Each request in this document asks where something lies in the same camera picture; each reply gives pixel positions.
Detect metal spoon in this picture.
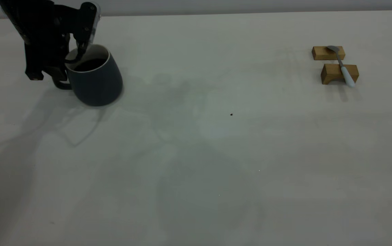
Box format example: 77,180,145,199
326,45,355,88

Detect dark grey ceramic mug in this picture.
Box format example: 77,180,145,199
52,44,123,107

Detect arched wooden block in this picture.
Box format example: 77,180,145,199
320,64,359,85

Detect flat rectangular wooden block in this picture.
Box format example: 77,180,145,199
311,46,346,61

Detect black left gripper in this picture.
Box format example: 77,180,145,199
0,0,101,82

